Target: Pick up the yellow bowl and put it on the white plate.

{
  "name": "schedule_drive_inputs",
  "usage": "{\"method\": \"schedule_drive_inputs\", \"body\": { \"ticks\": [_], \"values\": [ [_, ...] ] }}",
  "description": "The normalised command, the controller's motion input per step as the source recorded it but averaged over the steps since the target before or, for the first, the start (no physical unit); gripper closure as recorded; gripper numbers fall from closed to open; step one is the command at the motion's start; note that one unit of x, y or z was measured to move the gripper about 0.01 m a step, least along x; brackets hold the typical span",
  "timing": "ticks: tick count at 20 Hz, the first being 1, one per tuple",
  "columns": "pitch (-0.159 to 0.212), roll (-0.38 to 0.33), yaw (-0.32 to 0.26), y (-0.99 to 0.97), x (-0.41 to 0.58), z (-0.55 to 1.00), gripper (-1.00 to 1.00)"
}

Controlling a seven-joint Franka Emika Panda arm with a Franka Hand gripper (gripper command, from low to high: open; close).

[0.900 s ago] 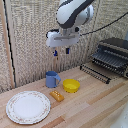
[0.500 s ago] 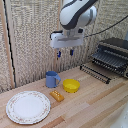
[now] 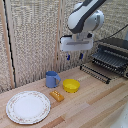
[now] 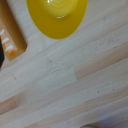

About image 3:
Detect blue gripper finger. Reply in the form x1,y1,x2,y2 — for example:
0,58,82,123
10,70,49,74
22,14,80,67
66,51,72,62
78,51,84,61

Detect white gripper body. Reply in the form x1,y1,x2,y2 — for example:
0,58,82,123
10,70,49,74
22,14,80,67
59,32,95,53

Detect yellow bowl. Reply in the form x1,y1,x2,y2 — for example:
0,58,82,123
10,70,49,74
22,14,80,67
62,78,81,94

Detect blue mug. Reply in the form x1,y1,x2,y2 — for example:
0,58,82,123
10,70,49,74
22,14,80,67
45,70,62,89

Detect black dish rack appliance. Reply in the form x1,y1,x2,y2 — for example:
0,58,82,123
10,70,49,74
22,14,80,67
89,36,128,80

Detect small yellow-orange block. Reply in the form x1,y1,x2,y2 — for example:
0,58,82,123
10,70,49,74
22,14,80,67
49,90,65,103

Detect white plate with patterned rim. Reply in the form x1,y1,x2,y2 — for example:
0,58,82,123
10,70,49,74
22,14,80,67
5,90,52,125

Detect wooden frame post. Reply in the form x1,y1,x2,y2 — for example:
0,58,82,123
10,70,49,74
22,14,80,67
55,0,67,72
0,0,17,90

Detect black wire rack tray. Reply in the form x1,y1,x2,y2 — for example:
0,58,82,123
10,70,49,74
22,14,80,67
79,63,112,85

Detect black cable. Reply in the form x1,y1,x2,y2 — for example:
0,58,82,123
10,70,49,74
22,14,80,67
94,25,128,43

